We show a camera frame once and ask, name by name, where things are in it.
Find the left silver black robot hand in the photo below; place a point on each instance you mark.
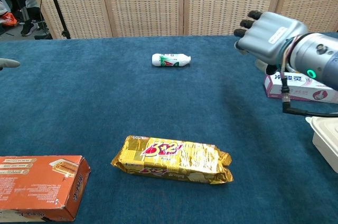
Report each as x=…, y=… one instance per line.
x=8, y=63

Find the black tripod stand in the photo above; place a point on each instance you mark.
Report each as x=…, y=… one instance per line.
x=55, y=2

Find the white pink toothpaste box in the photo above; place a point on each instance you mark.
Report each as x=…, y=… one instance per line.
x=301, y=90

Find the beige takeaway food container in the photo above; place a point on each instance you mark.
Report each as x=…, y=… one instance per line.
x=326, y=134

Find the orange white bag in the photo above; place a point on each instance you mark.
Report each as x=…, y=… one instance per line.
x=9, y=19

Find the blue carpet table cover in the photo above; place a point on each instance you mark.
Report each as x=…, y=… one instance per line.
x=105, y=97

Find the black white sneaker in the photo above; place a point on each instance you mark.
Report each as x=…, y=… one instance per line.
x=28, y=29

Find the small white drink bottle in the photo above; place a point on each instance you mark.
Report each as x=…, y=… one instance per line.
x=170, y=60

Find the orange biscuit carton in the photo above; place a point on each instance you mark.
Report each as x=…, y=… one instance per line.
x=34, y=184

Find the gold foil biscuit packet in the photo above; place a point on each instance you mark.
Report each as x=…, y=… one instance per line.
x=171, y=159

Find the wicker folding screen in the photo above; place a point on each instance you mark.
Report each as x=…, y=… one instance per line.
x=142, y=2

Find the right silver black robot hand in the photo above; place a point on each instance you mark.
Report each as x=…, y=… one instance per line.
x=269, y=39

